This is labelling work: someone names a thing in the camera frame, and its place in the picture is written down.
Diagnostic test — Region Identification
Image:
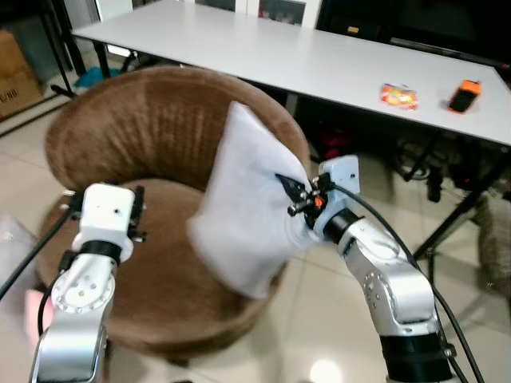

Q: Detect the pink pillow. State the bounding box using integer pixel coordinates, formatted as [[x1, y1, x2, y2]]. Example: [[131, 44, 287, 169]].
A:
[[24, 287, 57, 340]]

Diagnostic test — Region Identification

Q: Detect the dark red bag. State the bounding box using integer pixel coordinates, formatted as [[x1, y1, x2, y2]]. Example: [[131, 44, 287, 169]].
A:
[[319, 128, 354, 163]]

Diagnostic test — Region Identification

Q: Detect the brown velvet armchair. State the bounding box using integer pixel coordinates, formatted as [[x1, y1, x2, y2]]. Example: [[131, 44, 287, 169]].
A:
[[36, 65, 314, 361]]

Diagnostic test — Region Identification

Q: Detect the beige woven stool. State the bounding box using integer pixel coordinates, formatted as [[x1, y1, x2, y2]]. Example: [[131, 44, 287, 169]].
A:
[[475, 194, 511, 276]]

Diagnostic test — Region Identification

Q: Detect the orange snack packet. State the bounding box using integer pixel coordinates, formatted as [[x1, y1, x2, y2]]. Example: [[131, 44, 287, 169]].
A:
[[379, 82, 420, 112]]

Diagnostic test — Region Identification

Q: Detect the long white table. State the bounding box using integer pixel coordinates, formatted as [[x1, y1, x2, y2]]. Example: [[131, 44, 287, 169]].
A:
[[72, 0, 511, 260]]

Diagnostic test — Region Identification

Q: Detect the orange black handheld device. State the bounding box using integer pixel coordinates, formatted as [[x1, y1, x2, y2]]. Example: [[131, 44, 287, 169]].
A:
[[447, 78, 483, 116]]

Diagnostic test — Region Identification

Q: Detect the plain cardboard box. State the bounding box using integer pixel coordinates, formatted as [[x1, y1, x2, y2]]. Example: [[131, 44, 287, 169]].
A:
[[0, 30, 46, 120]]

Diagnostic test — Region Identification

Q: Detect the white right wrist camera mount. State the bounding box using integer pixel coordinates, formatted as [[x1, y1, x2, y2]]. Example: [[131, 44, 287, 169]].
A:
[[311, 156, 361, 240]]

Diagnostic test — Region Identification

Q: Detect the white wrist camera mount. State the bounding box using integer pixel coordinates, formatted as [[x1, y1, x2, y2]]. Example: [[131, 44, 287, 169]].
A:
[[311, 156, 361, 240], [80, 183, 137, 244]]

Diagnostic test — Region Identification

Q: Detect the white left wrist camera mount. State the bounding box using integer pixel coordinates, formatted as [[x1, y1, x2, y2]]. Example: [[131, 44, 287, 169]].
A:
[[80, 183, 137, 244]]

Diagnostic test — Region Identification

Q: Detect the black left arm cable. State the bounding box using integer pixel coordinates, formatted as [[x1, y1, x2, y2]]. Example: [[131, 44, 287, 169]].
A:
[[0, 203, 81, 336]]

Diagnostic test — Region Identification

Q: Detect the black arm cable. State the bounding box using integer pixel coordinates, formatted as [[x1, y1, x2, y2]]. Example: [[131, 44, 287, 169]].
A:
[[0, 203, 81, 336], [331, 185, 488, 383]]

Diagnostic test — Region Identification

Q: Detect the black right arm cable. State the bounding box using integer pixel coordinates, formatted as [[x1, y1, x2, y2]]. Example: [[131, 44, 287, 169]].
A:
[[331, 185, 488, 383]]

